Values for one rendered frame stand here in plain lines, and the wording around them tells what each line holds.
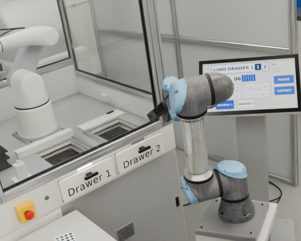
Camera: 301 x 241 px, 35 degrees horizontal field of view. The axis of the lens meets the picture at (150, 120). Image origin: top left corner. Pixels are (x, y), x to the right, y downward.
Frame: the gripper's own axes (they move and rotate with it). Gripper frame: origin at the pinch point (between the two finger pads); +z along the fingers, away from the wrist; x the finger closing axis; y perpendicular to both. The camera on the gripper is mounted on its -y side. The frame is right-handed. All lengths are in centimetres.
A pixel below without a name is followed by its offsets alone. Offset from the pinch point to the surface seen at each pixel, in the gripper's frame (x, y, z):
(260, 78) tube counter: -9, 54, -4
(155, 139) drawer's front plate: -3.5, -7.6, 7.6
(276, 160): -29, 85, 112
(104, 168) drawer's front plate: -5.5, -38.4, -0.6
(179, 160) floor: 25, 41, 164
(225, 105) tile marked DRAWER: -9.4, 32.2, 3.4
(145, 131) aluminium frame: 1.3, -10.3, 3.6
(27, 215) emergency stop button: -12, -79, -16
